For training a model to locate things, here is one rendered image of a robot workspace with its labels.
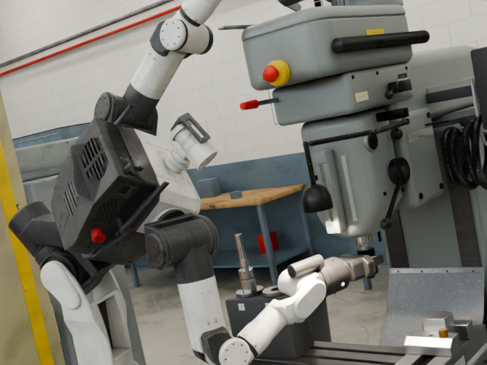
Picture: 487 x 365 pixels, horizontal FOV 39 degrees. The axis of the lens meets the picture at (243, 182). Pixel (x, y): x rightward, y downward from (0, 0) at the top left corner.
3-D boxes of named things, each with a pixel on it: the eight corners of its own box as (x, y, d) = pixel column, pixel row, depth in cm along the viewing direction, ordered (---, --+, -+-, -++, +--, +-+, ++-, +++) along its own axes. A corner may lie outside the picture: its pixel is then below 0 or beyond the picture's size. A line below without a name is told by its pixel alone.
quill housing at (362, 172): (379, 239, 173) (355, 112, 170) (311, 242, 186) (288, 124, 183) (414, 220, 187) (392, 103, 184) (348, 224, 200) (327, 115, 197)
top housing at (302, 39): (327, 74, 157) (314, 3, 156) (241, 94, 175) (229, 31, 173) (419, 59, 192) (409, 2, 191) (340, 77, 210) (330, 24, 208)
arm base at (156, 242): (161, 285, 157) (166, 243, 152) (134, 256, 166) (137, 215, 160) (216, 268, 166) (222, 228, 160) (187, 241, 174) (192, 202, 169)
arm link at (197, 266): (179, 287, 155) (166, 227, 154) (160, 287, 162) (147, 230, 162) (222, 274, 161) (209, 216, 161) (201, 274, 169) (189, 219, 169)
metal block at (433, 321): (448, 342, 173) (443, 319, 173) (425, 340, 177) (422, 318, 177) (456, 334, 177) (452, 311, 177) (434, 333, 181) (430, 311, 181)
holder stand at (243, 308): (296, 359, 206) (283, 295, 204) (236, 357, 219) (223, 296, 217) (314, 344, 216) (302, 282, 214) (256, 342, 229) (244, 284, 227)
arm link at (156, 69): (191, 11, 182) (152, 80, 191) (159, 3, 172) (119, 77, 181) (219, 35, 178) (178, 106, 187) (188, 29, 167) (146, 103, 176)
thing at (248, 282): (258, 286, 220) (254, 269, 220) (255, 290, 216) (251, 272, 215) (244, 288, 221) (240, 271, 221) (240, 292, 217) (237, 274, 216)
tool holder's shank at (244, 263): (251, 266, 219) (244, 232, 218) (248, 269, 216) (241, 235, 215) (241, 268, 220) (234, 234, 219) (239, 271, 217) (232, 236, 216)
